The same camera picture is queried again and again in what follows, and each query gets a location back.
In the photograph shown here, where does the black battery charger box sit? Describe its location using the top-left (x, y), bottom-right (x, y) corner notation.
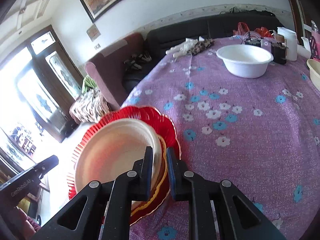
top-left (271, 42), bottom-right (287, 65)

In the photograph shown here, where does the leopard print cloth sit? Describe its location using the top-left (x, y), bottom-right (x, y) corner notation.
top-left (187, 38), bottom-right (215, 56)

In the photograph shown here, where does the white foam bowl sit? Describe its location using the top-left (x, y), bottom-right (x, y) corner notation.
top-left (216, 44), bottom-right (273, 79)

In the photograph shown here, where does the red plastic bag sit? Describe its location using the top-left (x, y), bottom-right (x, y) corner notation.
top-left (233, 22), bottom-right (272, 37)

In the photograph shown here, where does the red scalloped plate gold rim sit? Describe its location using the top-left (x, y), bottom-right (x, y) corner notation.
top-left (67, 106), bottom-right (181, 225)

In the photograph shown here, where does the maroon armchair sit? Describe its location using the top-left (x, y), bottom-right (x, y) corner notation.
top-left (85, 33), bottom-right (144, 111)

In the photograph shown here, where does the dark wooden door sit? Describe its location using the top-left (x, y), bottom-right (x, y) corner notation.
top-left (1, 25), bottom-right (83, 142)

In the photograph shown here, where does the white glove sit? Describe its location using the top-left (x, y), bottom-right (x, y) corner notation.
top-left (165, 36), bottom-right (204, 60)

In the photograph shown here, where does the black leather sofa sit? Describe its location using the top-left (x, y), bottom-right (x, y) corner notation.
top-left (122, 10), bottom-right (283, 93)

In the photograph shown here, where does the white pitcher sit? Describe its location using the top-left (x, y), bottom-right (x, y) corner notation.
top-left (277, 27), bottom-right (298, 61)

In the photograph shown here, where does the black small box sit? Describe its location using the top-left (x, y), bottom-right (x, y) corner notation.
top-left (244, 38), bottom-right (261, 47)

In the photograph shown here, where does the purple floral tablecloth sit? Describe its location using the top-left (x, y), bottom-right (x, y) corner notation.
top-left (123, 37), bottom-right (319, 239)

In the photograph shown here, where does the small wall plaque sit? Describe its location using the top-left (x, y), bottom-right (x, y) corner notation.
top-left (86, 24), bottom-right (101, 42)

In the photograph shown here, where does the beige plastic bowl with tab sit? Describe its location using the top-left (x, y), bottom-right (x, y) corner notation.
top-left (75, 118), bottom-right (162, 193)

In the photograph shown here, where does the green pillow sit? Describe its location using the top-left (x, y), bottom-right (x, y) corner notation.
top-left (82, 75), bottom-right (97, 94)

